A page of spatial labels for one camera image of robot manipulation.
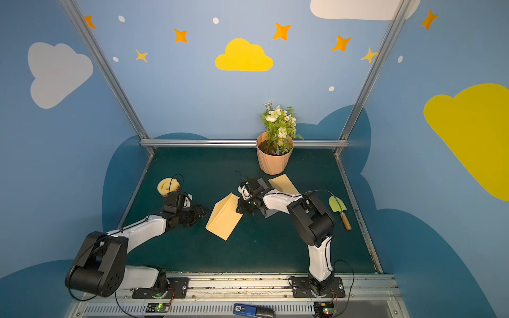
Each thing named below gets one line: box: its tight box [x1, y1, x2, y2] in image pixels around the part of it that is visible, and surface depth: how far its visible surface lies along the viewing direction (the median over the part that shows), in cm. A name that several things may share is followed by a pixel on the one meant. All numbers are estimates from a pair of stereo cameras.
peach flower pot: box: [256, 131, 295, 176], surface depth 104 cm
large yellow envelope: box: [205, 192, 244, 242], surface depth 95 cm
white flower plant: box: [261, 101, 305, 156], surface depth 98 cm
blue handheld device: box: [232, 303, 276, 318], surface depth 67 cm
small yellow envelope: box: [268, 173, 301, 195], surface depth 109 cm
